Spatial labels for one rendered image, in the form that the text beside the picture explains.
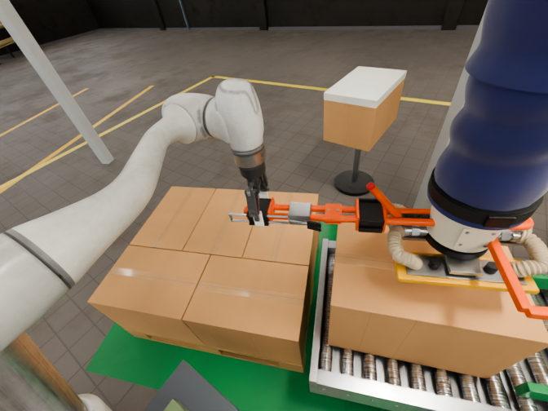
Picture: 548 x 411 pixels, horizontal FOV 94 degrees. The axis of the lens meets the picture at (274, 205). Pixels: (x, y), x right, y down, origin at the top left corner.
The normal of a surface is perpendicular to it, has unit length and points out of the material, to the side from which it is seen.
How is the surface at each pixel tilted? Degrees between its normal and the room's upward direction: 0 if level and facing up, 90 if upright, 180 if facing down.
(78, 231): 57
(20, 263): 49
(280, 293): 0
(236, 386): 0
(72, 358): 0
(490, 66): 67
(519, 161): 110
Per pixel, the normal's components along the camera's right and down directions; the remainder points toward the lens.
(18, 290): 0.86, -0.14
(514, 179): -0.47, 0.47
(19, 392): 0.84, 0.28
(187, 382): -0.12, -0.71
